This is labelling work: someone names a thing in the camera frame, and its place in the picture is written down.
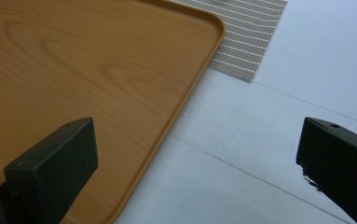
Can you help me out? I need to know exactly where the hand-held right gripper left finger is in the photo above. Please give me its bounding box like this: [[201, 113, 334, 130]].
[[0, 117, 100, 224]]

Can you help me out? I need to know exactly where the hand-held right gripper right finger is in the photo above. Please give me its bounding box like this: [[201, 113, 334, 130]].
[[295, 117, 357, 224]]

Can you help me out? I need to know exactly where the wood-grain tray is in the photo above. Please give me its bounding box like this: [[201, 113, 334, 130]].
[[0, 0, 227, 224]]

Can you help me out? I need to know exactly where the grey woven placemat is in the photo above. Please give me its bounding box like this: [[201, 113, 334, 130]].
[[172, 0, 289, 84]]

